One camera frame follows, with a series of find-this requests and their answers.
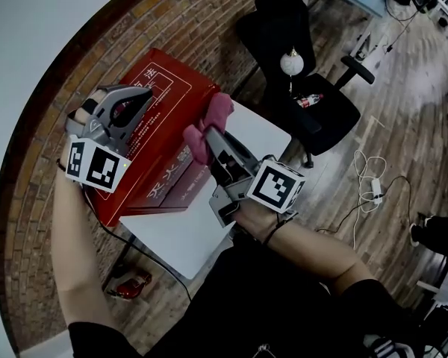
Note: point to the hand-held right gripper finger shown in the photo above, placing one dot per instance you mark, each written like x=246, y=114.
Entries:
x=216, y=145
x=242, y=153

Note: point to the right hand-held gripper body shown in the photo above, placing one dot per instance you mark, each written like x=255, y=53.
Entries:
x=272, y=185

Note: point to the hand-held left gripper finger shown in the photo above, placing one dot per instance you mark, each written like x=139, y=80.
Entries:
x=127, y=90
x=132, y=129

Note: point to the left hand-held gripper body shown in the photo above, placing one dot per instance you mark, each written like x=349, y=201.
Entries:
x=101, y=166

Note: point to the pink cloth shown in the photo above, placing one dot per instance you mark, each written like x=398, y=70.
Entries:
x=216, y=110

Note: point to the red fire extinguisher box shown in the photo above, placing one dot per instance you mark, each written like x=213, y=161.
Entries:
x=179, y=121

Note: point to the person's left forearm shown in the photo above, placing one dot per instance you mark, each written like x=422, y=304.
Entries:
x=78, y=256

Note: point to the person's right forearm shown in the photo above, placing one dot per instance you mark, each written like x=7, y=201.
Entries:
x=321, y=259

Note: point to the red fire extinguisher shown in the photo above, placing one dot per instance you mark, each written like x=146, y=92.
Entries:
x=130, y=285

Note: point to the person's right hand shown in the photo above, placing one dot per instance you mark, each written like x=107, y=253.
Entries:
x=257, y=218

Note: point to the person's left hand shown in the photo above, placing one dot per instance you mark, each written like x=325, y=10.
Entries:
x=81, y=116

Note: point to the black left wrist band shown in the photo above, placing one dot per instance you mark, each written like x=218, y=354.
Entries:
x=61, y=164

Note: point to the gold ornament stand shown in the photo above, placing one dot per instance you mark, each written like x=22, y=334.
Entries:
x=291, y=86

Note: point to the plastic bottle with red label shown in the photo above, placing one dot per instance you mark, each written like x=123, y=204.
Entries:
x=310, y=101

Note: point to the white round ornament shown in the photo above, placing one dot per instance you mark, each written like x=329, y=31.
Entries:
x=292, y=63

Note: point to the person's dark shirt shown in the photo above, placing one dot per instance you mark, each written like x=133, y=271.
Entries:
x=265, y=311

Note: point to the black office chair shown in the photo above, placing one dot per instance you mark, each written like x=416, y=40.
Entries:
x=276, y=24

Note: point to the silver shirt pendant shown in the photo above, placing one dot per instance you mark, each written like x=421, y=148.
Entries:
x=264, y=348

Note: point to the person's grey white shoe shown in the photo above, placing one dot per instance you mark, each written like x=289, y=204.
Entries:
x=386, y=349

